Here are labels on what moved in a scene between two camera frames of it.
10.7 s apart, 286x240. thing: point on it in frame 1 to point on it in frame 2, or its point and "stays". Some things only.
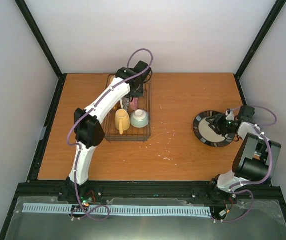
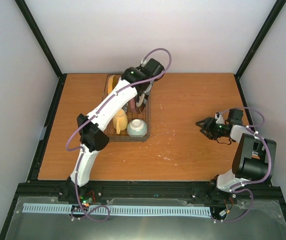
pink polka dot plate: [134, 103] stays
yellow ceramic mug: [122, 120] stays
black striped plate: [207, 135] to [141, 105]
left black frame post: [30, 20] stays
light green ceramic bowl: [139, 118] to [137, 128]
